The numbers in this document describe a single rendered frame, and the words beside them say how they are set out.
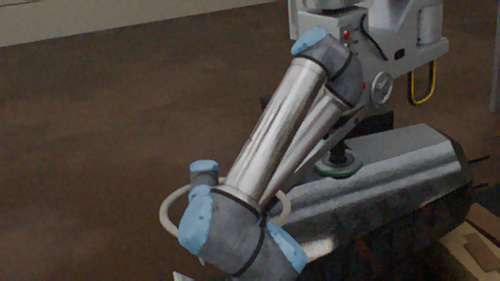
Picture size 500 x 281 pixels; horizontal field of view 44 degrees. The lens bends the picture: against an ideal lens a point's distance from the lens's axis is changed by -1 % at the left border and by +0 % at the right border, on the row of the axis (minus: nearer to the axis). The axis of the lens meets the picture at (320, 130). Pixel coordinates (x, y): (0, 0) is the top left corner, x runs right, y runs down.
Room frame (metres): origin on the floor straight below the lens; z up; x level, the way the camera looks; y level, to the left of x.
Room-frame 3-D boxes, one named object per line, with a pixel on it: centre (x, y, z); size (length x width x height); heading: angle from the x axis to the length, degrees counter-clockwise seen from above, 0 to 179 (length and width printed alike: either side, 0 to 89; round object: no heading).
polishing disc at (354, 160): (2.42, -0.07, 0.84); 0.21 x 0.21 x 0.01
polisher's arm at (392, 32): (2.69, -0.35, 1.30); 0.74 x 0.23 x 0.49; 137
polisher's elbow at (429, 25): (2.90, -0.53, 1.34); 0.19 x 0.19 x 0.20
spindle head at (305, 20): (2.47, -0.13, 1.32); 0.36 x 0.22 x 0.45; 137
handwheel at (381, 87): (2.42, -0.24, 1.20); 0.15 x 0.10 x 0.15; 137
